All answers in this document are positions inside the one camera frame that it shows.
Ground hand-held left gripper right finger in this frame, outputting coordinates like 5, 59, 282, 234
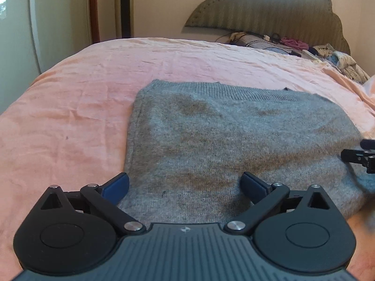
223, 171, 337, 236

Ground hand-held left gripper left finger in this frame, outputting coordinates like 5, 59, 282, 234
37, 172, 147, 235

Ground grey knit sweater navy sleeves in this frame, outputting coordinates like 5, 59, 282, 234
119, 79, 370, 232

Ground pile of light patterned clothes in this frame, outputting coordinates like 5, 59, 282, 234
312, 43, 370, 82

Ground pink bed sheet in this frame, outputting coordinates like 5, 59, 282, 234
0, 37, 375, 281

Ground purple cloth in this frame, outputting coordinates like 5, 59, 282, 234
280, 37, 310, 51

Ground patterned pillow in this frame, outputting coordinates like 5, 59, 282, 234
230, 32, 293, 54

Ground olive upholstered headboard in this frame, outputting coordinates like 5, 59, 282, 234
184, 0, 351, 56

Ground gold tower fan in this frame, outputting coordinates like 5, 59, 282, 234
114, 0, 135, 39

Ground white door frame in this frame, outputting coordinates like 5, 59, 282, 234
28, 0, 42, 75

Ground brown wooden post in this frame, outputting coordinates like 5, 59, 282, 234
89, 0, 101, 45

